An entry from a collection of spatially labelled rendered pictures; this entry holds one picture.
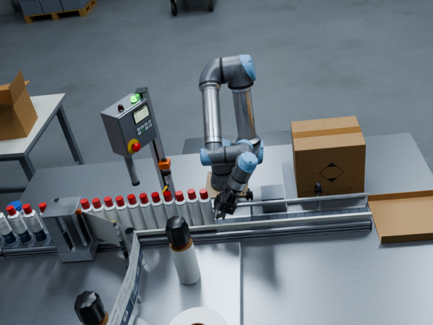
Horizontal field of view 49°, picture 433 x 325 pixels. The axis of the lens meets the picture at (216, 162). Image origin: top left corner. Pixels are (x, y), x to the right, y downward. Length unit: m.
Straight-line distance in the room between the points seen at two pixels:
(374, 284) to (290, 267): 0.32
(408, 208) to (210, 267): 0.90
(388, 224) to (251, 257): 0.60
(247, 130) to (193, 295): 0.79
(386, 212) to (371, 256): 0.27
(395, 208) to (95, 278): 1.31
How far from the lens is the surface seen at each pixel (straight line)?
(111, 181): 2.64
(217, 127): 2.00
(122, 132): 1.86
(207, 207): 2.01
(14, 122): 3.43
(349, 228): 2.10
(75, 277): 2.11
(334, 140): 2.14
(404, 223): 2.17
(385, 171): 2.44
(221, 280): 1.90
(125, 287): 1.77
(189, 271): 1.85
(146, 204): 2.06
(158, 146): 2.03
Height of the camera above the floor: 2.32
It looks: 35 degrees down
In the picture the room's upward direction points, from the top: 10 degrees counter-clockwise
